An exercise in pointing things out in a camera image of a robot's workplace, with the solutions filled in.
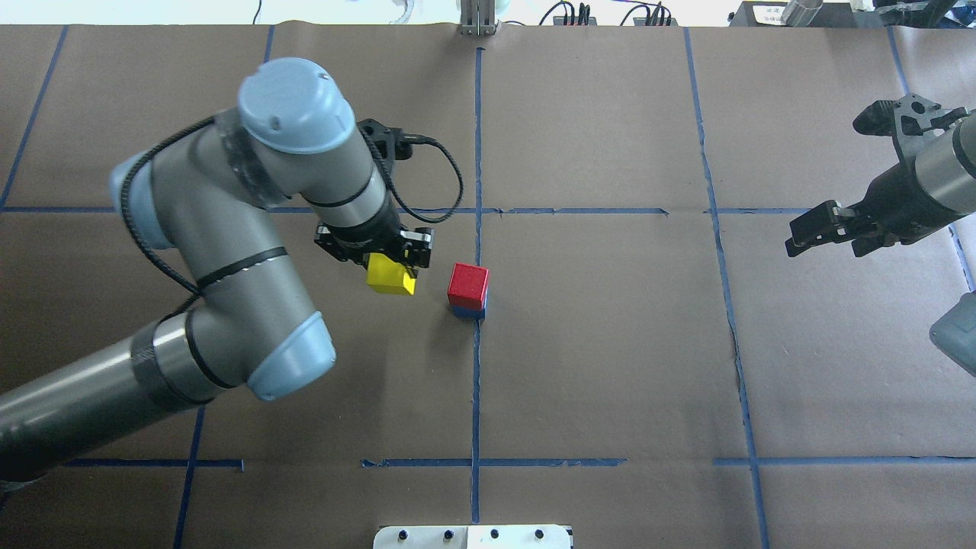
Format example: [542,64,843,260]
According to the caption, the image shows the aluminium frame post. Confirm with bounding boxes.
[457,0,499,36]

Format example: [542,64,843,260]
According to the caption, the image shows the blue tape line right lengthwise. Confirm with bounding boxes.
[682,27,771,548]

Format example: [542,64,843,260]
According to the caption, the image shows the red wooden cube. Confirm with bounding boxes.
[447,263,490,310]

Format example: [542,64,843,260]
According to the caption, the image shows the yellow wooden cube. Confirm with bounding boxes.
[366,253,417,296]

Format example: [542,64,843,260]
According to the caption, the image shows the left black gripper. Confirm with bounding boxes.
[314,221,435,270]

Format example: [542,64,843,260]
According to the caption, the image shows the blue wooden cube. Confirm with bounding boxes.
[450,304,486,319]

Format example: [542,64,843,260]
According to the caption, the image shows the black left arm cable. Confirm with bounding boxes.
[120,136,464,321]

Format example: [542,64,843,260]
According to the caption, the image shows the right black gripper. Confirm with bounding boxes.
[785,164,954,258]

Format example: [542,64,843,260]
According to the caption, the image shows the black box under cylinder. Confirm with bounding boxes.
[728,1,885,28]

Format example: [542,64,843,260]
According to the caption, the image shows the far orange black adapter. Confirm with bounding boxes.
[546,1,597,27]

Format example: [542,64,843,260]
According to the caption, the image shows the metal cylinder weight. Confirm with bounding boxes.
[780,0,824,27]

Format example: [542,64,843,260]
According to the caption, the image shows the white mast base plate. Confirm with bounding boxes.
[372,524,575,548]

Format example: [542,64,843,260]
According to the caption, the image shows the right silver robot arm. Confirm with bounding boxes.
[785,109,974,376]

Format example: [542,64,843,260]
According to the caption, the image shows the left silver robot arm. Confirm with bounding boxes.
[1,58,433,491]

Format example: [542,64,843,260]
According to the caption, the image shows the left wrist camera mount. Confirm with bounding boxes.
[357,118,413,176]

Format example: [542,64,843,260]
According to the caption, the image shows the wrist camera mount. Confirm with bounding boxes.
[852,94,974,166]
[357,118,413,176]

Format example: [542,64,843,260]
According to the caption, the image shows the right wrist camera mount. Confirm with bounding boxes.
[852,94,974,166]

